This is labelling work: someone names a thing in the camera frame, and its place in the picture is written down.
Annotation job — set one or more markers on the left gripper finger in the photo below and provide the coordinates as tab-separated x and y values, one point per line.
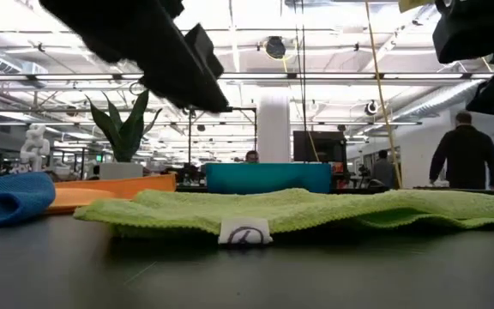
195	96

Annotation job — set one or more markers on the orange microfiber towel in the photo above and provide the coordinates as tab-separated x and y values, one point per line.
97	195

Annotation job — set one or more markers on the green microfiber towel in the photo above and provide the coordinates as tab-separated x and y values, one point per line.
294	210

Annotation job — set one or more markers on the blue microfiber towel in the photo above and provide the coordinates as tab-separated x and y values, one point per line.
7	199

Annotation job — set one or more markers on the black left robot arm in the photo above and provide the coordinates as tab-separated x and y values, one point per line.
101	26

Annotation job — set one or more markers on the person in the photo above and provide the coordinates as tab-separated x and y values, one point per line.
465	159
252	156
384	171

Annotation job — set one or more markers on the potted plant in white pot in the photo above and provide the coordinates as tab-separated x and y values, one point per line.
122	137

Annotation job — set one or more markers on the white building column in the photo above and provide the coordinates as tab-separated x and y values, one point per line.
272	129

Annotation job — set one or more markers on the teal plastic bin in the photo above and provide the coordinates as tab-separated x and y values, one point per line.
268	177

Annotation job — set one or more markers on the black monitor screen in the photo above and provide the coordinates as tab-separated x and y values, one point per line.
320	146

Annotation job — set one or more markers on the white humanoid figure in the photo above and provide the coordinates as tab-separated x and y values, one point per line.
36	148

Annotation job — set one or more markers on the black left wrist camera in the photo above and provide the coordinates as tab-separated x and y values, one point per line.
204	51

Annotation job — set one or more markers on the silver ventilation duct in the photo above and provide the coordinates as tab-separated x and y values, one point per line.
435	103

